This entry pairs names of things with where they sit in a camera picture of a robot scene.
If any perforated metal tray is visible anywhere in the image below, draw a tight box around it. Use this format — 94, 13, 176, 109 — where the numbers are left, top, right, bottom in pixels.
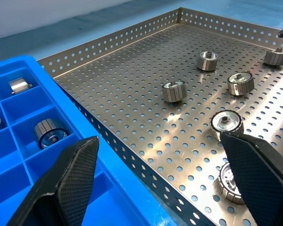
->
37, 7, 283, 226

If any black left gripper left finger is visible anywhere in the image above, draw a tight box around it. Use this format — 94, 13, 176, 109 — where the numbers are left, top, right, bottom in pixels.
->
6, 135, 100, 226

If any blue compartment tray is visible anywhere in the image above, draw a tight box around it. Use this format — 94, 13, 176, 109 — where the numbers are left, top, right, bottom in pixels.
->
0, 55, 180, 226

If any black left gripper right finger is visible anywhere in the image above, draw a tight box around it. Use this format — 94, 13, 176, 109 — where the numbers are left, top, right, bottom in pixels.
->
219, 131, 283, 226

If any blue plastic table cover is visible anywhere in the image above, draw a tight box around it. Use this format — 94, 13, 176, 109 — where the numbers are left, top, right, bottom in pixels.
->
0, 0, 283, 73

